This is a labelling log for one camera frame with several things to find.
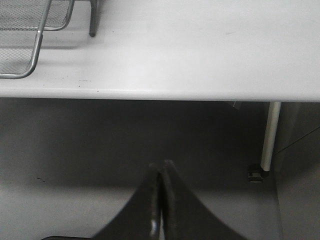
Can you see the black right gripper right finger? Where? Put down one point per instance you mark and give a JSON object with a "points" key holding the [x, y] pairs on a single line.
{"points": [[184, 216]]}

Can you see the silver bottom mesh tray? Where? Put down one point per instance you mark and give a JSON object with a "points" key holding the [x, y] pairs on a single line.
{"points": [[59, 15]]}

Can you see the black table caster wheel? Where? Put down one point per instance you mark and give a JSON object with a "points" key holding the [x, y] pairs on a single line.
{"points": [[256, 174]]}

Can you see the silver mesh tray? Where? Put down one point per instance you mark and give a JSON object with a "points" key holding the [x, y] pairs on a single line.
{"points": [[22, 24], [59, 15]]}

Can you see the white table leg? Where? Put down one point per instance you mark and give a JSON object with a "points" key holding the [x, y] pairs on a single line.
{"points": [[270, 135]]}

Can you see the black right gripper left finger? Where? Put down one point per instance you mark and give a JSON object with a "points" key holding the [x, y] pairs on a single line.
{"points": [[140, 218]]}

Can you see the silver metal rack frame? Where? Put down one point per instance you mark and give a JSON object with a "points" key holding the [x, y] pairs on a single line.
{"points": [[94, 13]]}

